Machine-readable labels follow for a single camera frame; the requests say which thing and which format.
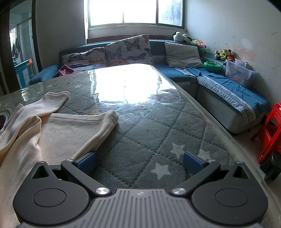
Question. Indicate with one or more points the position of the window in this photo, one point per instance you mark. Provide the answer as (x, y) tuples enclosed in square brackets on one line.
[(131, 11)]

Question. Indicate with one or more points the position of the pink cloth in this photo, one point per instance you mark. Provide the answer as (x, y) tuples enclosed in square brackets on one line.
[(65, 70)]

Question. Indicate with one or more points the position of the dark wooden door frame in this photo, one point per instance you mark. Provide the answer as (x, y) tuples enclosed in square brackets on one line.
[(36, 32)]

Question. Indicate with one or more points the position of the red plastic stool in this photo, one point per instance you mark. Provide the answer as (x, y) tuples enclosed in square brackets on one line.
[(271, 136)]

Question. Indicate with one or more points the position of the clear plastic storage box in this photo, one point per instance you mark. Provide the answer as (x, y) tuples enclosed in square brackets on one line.
[(239, 74)]

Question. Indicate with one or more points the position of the large butterfly print pillow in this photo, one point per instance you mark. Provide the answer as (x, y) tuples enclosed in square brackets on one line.
[(129, 50)]

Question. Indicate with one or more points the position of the hanging dark clothes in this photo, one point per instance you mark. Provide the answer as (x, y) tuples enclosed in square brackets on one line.
[(15, 49)]

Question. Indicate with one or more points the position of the green plush toy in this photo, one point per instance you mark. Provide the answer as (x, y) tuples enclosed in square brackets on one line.
[(222, 56)]

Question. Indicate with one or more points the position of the green bowl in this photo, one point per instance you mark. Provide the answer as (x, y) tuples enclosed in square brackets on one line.
[(211, 66)]

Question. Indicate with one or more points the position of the grey pillow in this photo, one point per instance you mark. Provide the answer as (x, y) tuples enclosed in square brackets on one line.
[(182, 54)]

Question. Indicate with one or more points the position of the flat butterfly print cushion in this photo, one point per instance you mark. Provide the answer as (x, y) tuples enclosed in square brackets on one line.
[(83, 58)]

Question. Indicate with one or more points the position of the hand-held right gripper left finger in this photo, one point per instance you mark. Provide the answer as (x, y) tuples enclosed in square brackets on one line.
[(89, 161)]

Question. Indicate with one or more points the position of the cream long-sleeve shirt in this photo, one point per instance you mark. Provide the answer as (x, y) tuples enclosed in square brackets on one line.
[(54, 136)]

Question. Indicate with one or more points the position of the brown plush toy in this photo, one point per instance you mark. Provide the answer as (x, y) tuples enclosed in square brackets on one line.
[(230, 52)]

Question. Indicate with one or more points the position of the black plastic object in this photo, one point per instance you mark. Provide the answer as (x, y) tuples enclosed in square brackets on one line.
[(273, 167)]

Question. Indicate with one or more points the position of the blue cabinet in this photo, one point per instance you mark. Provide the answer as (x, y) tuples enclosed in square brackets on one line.
[(22, 74)]

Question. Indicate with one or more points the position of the panda plush toy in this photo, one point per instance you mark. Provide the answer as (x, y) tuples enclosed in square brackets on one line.
[(181, 36)]

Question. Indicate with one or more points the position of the blue corner sofa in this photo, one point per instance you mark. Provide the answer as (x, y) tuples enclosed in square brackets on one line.
[(159, 47)]

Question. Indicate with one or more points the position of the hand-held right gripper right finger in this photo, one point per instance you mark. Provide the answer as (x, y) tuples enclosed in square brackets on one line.
[(191, 162)]

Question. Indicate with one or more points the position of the grey quilted star table cover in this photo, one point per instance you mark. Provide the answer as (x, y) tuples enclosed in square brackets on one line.
[(142, 131)]

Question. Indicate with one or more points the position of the blue sofa blanket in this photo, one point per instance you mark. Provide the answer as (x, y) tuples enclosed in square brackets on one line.
[(230, 87)]

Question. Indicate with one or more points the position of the pink and green toy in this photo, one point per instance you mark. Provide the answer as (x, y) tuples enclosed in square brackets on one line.
[(198, 43)]

